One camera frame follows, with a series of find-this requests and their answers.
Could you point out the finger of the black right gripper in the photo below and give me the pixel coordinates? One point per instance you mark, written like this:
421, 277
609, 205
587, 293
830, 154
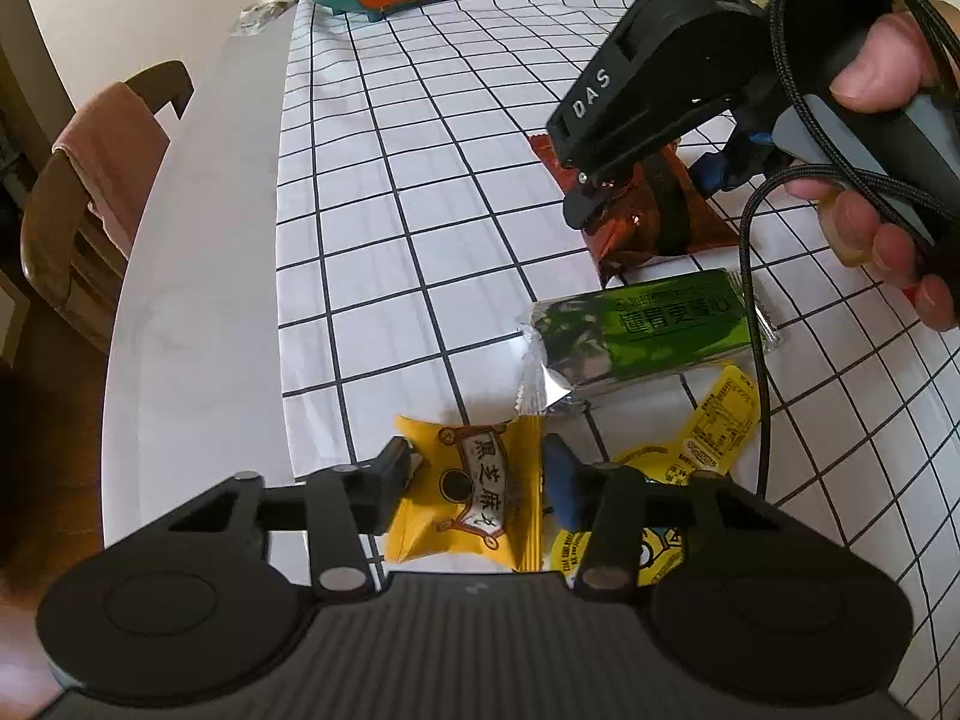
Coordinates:
747, 153

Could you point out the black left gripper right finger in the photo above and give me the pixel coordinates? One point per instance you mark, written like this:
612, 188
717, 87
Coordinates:
604, 500

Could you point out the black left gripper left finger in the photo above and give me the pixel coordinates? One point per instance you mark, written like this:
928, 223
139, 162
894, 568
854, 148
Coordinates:
344, 503

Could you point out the brown foil snack packet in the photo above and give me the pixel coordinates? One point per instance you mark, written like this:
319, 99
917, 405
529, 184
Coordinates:
652, 212

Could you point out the yellow sesame snack packet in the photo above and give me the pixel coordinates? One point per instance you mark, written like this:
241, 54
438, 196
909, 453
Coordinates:
477, 490

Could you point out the right hand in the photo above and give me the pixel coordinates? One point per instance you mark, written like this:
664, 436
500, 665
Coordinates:
893, 64

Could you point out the yellow cartoon snack packet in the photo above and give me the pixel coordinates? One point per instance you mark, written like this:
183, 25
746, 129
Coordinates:
712, 440

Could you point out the green snack packet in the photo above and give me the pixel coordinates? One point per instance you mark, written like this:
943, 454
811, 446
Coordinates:
585, 346

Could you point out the wooden chair with pink cushion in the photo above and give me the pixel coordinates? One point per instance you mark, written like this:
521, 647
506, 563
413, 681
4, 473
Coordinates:
83, 214

